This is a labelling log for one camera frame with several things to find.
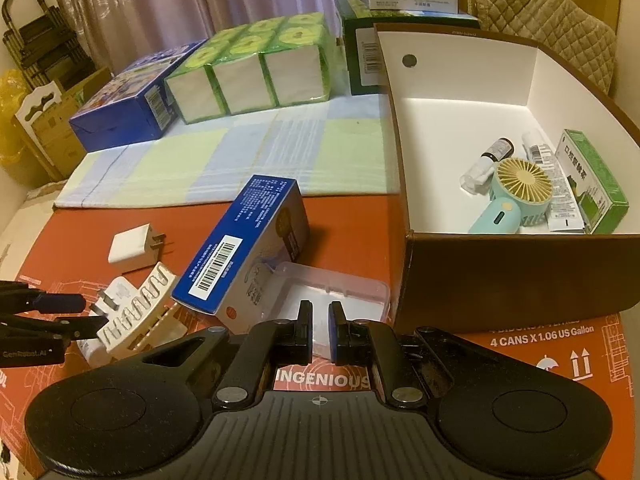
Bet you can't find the pastel checkered cloth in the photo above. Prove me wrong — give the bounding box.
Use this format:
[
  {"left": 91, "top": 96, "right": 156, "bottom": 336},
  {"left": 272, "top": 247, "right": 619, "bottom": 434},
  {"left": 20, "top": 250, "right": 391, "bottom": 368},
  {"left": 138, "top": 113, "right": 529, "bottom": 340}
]
[{"left": 52, "top": 92, "right": 401, "bottom": 208}]

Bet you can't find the small blue box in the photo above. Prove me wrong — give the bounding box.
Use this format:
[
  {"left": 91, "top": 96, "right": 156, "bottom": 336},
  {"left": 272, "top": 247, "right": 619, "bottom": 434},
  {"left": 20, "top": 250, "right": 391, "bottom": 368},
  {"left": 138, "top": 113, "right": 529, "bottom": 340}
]
[{"left": 171, "top": 174, "right": 311, "bottom": 335}]

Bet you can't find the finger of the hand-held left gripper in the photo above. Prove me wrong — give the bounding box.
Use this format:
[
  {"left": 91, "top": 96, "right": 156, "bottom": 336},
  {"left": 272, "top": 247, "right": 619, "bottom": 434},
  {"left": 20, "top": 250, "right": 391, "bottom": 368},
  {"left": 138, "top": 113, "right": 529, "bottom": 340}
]
[
  {"left": 0, "top": 282, "right": 87, "bottom": 317},
  {"left": 0, "top": 316, "right": 104, "bottom": 342}
]

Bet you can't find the white carved chair back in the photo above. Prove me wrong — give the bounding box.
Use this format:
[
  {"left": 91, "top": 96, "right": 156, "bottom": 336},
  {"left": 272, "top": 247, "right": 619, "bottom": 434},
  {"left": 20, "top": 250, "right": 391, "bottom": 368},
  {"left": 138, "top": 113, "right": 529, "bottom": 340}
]
[{"left": 12, "top": 82, "right": 66, "bottom": 133}]

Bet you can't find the white rounded charger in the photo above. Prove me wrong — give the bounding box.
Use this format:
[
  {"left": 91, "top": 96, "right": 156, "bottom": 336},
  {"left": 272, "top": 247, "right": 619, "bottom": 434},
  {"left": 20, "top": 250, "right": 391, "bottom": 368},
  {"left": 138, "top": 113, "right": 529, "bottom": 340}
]
[{"left": 82, "top": 280, "right": 136, "bottom": 363}]

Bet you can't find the clear plastic case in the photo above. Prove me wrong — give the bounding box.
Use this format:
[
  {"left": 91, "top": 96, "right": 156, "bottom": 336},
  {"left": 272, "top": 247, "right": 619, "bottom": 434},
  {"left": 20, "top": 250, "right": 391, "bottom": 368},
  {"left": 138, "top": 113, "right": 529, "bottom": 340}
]
[{"left": 260, "top": 261, "right": 391, "bottom": 361}]

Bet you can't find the black and white tube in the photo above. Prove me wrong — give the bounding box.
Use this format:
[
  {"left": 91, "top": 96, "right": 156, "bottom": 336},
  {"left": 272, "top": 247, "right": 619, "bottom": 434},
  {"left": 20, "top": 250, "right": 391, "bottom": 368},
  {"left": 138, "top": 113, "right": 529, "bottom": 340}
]
[{"left": 460, "top": 137, "right": 515, "bottom": 193}]

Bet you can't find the brown cardboard box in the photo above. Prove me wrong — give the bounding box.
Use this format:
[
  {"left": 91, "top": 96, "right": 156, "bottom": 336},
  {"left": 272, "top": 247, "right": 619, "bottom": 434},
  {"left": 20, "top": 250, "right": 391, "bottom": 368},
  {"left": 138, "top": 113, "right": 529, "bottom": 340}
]
[{"left": 20, "top": 67, "right": 113, "bottom": 181}]

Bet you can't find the black folding rack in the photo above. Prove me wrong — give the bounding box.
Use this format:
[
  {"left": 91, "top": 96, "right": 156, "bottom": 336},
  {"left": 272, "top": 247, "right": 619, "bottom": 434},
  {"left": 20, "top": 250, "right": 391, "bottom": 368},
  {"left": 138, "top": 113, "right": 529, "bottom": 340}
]
[{"left": 1, "top": 0, "right": 98, "bottom": 91}]

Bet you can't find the quilted chair back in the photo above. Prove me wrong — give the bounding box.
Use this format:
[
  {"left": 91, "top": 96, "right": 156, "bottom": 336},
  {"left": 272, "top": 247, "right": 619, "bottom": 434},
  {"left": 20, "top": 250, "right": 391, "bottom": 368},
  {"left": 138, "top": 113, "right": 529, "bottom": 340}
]
[{"left": 467, "top": 0, "right": 618, "bottom": 96}]

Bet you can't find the mint handheld fan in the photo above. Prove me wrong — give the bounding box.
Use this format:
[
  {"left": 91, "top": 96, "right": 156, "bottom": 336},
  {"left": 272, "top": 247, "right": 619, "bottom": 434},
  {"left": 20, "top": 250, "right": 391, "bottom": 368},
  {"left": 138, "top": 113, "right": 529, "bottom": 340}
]
[{"left": 467, "top": 157, "right": 553, "bottom": 235}]

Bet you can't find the pink curtain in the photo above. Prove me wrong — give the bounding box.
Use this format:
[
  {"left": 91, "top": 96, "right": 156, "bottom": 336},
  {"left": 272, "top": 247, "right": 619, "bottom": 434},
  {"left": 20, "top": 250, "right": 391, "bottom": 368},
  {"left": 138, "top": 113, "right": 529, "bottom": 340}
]
[{"left": 45, "top": 0, "right": 373, "bottom": 61}]

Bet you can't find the yellow plastic bag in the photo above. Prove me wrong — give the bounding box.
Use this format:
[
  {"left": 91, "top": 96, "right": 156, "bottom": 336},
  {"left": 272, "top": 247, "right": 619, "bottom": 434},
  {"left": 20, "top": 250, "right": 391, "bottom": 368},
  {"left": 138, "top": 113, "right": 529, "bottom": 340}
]
[{"left": 0, "top": 70, "right": 26, "bottom": 168}]

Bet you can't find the green tissue multipack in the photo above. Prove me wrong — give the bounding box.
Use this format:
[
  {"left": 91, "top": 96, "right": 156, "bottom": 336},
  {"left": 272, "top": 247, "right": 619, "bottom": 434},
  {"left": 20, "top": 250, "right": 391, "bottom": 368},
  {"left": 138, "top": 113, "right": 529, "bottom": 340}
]
[{"left": 164, "top": 11, "right": 338, "bottom": 126}]

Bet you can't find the green medicine box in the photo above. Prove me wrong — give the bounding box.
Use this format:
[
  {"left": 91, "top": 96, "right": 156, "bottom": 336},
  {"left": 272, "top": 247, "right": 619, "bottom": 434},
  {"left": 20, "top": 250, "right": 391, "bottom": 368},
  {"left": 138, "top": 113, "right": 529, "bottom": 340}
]
[{"left": 545, "top": 128, "right": 630, "bottom": 236}]

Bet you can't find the cream ribbed plastic holder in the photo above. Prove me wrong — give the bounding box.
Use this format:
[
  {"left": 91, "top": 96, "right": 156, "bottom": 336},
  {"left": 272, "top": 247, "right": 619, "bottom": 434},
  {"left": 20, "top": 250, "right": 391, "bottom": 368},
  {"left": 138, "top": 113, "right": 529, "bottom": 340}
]
[{"left": 95, "top": 260, "right": 188, "bottom": 361}]

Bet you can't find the dark green carton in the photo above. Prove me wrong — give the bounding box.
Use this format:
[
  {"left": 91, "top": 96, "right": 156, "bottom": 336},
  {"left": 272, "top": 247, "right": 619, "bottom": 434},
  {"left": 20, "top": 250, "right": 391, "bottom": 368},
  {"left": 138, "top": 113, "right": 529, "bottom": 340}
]
[{"left": 334, "top": 0, "right": 481, "bottom": 97}]

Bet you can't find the large blue printed box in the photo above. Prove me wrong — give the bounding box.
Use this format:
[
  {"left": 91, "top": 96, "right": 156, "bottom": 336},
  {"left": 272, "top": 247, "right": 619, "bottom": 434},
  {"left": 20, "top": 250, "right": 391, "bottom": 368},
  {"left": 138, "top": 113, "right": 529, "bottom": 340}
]
[{"left": 68, "top": 40, "right": 211, "bottom": 152}]

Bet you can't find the small white bottle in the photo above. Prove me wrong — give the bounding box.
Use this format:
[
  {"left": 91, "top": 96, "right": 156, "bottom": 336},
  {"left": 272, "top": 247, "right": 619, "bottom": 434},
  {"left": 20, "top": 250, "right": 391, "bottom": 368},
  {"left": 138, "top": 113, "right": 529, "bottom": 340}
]
[{"left": 521, "top": 130, "right": 556, "bottom": 166}]

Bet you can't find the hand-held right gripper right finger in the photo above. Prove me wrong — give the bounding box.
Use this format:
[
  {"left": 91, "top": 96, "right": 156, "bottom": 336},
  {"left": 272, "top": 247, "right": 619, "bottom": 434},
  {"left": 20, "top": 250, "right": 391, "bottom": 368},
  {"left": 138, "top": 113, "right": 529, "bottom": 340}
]
[{"left": 328, "top": 302, "right": 478, "bottom": 408}]

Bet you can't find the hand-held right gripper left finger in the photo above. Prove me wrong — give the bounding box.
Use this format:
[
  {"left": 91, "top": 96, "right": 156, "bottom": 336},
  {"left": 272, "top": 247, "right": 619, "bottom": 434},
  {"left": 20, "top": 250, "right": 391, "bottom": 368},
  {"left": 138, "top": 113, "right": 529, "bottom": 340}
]
[{"left": 142, "top": 301, "right": 313, "bottom": 413}]

